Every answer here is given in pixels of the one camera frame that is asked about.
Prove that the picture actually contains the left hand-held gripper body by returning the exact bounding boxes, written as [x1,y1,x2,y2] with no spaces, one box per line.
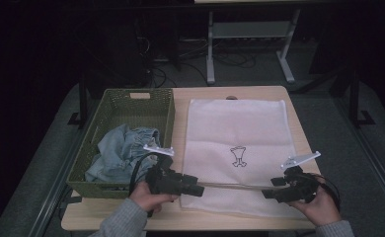
[143,143,186,196]

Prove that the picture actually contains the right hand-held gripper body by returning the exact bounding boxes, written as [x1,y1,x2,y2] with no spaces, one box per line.
[280,150,322,203]

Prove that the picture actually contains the light blue denim garment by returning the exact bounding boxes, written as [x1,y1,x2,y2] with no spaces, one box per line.
[84,122,162,184]

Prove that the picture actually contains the white mesh laundry bag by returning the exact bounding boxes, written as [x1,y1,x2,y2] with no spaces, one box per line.
[179,98,309,220]

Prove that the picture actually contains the green woven basket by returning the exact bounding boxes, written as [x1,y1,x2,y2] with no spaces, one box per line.
[65,87,177,200]

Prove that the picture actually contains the person's left hand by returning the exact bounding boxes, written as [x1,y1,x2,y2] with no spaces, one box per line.
[128,180,181,213]

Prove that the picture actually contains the person's right hand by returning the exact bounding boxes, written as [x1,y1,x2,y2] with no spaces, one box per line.
[288,179,343,227]

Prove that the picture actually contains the black metal stand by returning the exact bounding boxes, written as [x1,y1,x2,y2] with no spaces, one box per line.
[347,64,376,128]
[67,74,90,129]

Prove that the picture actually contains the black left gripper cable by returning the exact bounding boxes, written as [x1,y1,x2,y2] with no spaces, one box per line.
[128,151,159,198]

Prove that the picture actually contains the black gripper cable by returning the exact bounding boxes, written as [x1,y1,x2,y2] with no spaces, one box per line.
[128,151,159,198]
[311,173,343,212]

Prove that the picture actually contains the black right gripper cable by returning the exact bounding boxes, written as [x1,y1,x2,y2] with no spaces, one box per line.
[311,173,343,212]

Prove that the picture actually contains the metal floor rail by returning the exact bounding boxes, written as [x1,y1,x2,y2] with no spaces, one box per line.
[28,107,95,237]
[331,94,385,213]

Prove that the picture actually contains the black floor cables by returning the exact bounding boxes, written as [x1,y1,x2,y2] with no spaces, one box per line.
[137,34,259,90]

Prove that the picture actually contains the metal rack frame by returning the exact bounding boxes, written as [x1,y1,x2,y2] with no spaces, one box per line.
[193,0,334,85]

